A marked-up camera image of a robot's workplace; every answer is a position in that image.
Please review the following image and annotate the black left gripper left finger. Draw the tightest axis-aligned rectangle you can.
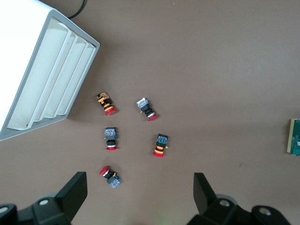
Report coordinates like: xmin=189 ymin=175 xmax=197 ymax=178
xmin=0 ymin=172 xmax=88 ymax=225

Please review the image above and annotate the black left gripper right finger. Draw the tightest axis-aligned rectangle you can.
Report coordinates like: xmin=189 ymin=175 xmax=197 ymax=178
xmin=187 ymin=172 xmax=291 ymax=225

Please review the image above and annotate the white slotted organizer box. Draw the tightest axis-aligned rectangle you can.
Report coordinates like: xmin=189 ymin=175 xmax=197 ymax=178
xmin=0 ymin=0 xmax=101 ymax=141

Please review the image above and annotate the red pushbutton orange contact block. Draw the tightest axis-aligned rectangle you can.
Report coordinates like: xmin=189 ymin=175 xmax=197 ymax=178
xmin=95 ymin=91 xmax=117 ymax=117

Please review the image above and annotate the red pushbutton orange striped collar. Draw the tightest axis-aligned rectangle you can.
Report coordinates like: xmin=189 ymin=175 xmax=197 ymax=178
xmin=152 ymin=133 xmax=171 ymax=158

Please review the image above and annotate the black looped cable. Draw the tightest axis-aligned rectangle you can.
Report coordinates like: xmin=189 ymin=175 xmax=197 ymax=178
xmin=67 ymin=0 xmax=87 ymax=20

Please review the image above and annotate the red pushbutton blue contact block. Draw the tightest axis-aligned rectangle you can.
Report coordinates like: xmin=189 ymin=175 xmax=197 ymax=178
xmin=136 ymin=96 xmax=158 ymax=122
xmin=104 ymin=127 xmax=119 ymax=151
xmin=98 ymin=165 xmax=122 ymax=189

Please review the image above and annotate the brown table cover sheet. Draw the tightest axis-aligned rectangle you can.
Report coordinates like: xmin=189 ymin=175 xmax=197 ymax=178
xmin=0 ymin=0 xmax=300 ymax=225

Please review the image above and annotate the green load switch white handle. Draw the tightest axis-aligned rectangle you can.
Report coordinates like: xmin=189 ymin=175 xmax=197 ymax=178
xmin=286 ymin=118 xmax=300 ymax=157

